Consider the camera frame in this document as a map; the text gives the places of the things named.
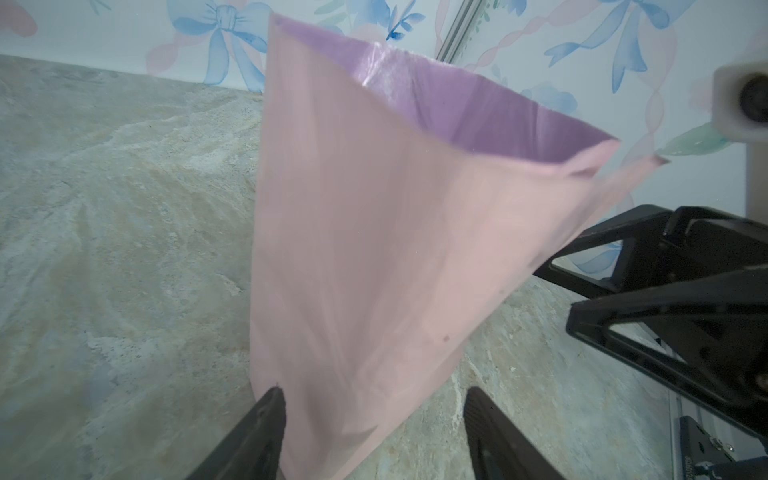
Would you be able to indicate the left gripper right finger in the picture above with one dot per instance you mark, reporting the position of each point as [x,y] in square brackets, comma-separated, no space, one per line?
[498,449]

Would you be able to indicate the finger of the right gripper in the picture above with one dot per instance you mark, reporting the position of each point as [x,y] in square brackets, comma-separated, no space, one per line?
[615,256]
[705,339]

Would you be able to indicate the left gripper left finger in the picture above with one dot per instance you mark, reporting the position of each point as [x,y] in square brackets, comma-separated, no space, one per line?
[251,450]

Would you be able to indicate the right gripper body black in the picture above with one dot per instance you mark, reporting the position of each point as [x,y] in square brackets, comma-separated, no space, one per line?
[698,242]

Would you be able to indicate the purple pink wrapping paper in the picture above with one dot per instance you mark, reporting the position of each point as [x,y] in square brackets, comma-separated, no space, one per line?
[399,201]

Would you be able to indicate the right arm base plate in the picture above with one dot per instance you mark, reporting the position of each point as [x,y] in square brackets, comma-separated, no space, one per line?
[703,456]

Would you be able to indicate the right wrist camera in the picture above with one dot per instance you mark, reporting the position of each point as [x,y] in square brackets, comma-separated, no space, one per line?
[739,113]

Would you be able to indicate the right aluminium corner post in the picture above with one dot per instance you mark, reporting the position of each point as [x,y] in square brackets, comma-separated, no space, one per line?
[459,30]

